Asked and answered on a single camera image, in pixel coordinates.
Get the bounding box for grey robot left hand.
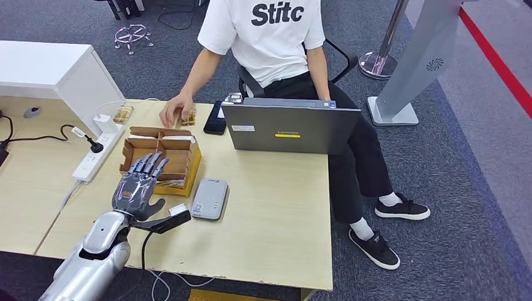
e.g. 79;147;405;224
111;152;171;222

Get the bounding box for person's right hand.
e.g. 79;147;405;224
159;92;195;129

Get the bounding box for yellow key card stack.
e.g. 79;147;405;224
156;179;188;190

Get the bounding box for grey card reader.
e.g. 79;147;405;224
190;177;230;221

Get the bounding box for person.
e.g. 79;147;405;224
159;0;431;271

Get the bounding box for black smartphone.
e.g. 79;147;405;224
203;100;228;136

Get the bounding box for white power strip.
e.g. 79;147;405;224
72;124;125;185

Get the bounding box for yellow cardboard divider box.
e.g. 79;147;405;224
119;126;203;198

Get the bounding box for white charger adapter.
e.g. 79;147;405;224
93;114;120;134

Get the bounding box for black office chair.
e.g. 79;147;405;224
236;38;359;99

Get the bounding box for chrome chair base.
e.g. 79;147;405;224
114;23;154;56

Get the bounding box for black furniture legs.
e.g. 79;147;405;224
93;0;146;21

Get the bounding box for grey Lenovo laptop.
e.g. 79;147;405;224
221;97;361;156

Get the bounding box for white cabinet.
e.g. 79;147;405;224
0;40;127;139

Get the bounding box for grey kiosk stand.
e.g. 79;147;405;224
366;0;479;127

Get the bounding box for black white-soled shoe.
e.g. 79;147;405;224
374;193;432;221
348;228;401;272

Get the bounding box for red floor tape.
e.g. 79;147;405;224
459;7;532;120

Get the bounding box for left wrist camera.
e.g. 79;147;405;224
130;203;193;235

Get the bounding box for white charger cable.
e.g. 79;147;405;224
95;98;161;120

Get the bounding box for black power cable with plug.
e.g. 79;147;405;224
0;114;105;154

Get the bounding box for black camera cable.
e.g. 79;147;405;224
114;230;154;301

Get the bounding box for grey power strip cord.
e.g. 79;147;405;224
60;182;80;212

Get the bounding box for black floor cable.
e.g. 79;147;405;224
157;3;197;31

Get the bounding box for white hanging cable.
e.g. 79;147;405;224
147;270;217;301

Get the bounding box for chrome stanchion post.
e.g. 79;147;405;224
358;0;410;81

